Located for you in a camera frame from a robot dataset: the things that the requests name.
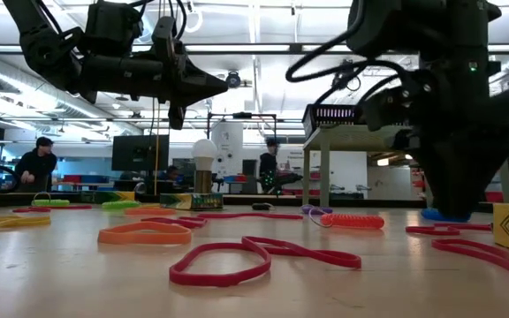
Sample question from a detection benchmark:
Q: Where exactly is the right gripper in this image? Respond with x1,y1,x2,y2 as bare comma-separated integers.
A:
362,65,509,217

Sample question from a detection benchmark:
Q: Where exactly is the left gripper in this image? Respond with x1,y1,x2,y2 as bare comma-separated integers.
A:
80,16,230,132

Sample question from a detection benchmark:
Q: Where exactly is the orange coil keychain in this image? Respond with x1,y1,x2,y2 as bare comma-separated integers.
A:
309,207,386,231

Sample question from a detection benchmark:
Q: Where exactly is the black plastic tray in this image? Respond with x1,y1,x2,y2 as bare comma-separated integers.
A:
301,103,365,139

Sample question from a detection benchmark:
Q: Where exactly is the green coil keychain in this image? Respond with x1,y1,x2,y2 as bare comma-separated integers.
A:
31,192,72,208
101,200,141,210

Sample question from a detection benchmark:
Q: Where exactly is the white pillar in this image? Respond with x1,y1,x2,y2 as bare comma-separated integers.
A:
211,121,245,180

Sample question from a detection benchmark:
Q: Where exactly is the white bulb brass lamp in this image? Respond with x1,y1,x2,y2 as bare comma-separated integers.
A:
191,138,219,195

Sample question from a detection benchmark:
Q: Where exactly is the black monitor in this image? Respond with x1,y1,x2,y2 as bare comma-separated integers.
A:
111,133,171,173

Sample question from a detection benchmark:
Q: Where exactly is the black overhead beam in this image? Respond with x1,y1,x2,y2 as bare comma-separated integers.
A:
0,42,509,56

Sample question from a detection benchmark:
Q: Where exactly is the green perforated metal shelf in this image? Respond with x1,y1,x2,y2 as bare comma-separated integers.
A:
301,125,509,209

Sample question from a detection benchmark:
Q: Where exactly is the black ceiling device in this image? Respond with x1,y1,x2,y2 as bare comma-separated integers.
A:
331,59,361,92

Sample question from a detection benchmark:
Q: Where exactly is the black overhead camera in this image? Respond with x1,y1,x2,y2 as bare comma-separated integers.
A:
224,69,243,90

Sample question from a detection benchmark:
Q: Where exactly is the black gantry frame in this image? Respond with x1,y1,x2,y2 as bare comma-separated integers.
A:
207,111,278,195

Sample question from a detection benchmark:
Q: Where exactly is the black looped cable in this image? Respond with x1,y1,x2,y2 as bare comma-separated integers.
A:
285,42,414,107

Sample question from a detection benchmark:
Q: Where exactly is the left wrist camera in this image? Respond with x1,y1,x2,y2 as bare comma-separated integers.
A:
84,0,146,59

